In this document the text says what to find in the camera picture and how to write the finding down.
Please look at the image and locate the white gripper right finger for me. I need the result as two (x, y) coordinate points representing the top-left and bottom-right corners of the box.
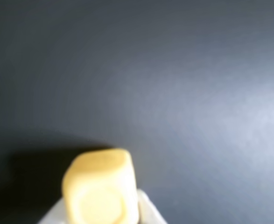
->
(136, 189), (169, 224)

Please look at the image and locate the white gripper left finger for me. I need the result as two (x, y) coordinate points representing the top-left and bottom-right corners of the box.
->
(37, 197), (69, 224)

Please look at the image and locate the black table mat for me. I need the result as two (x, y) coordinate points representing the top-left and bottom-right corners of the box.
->
(0, 0), (274, 224)

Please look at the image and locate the yellow cube block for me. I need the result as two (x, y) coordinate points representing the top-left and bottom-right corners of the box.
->
(62, 148), (141, 224)

